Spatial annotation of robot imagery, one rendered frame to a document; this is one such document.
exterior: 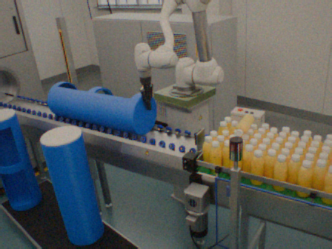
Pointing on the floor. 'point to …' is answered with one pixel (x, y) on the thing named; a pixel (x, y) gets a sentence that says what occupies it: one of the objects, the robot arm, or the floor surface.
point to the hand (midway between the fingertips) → (148, 104)
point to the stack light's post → (235, 207)
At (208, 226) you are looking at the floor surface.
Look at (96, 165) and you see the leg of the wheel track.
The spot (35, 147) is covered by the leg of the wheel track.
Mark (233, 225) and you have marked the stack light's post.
